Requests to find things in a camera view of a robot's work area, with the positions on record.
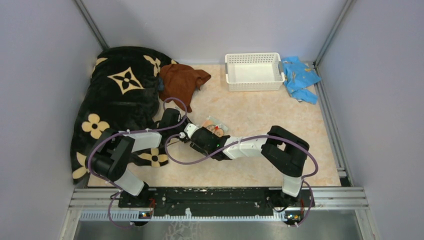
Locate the teal rabbit pattern towel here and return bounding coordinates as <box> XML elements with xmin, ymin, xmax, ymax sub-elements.
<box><xmin>201</xmin><ymin>116</ymin><xmax>229</xmax><ymax>137</ymax></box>

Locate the brown towel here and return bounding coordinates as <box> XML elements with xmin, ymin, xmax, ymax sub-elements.
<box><xmin>158</xmin><ymin>64</ymin><xmax>211</xmax><ymax>113</ymax></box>

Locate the white plastic basket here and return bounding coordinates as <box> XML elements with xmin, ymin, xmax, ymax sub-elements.
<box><xmin>225</xmin><ymin>52</ymin><xmax>285</xmax><ymax>92</ymax></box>

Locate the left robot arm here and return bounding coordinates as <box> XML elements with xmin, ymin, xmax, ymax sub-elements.
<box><xmin>85</xmin><ymin>108</ymin><xmax>191</xmax><ymax>207</ymax></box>

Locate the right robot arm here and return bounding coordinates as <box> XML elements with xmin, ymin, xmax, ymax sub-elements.
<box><xmin>183</xmin><ymin>123</ymin><xmax>310</xmax><ymax>207</ymax></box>

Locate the black blanket with tan flowers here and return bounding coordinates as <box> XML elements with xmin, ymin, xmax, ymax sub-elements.
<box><xmin>70</xmin><ymin>46</ymin><xmax>175</xmax><ymax>185</ymax></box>

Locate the light blue cloth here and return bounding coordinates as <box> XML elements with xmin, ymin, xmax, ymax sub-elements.
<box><xmin>282</xmin><ymin>56</ymin><xmax>321</xmax><ymax>105</ymax></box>

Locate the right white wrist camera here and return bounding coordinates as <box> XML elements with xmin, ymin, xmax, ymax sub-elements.
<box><xmin>179</xmin><ymin>123</ymin><xmax>200</xmax><ymax>140</ymax></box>

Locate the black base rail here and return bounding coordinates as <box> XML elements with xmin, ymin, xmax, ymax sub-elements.
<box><xmin>118</xmin><ymin>187</ymin><xmax>313</xmax><ymax>217</ymax></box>

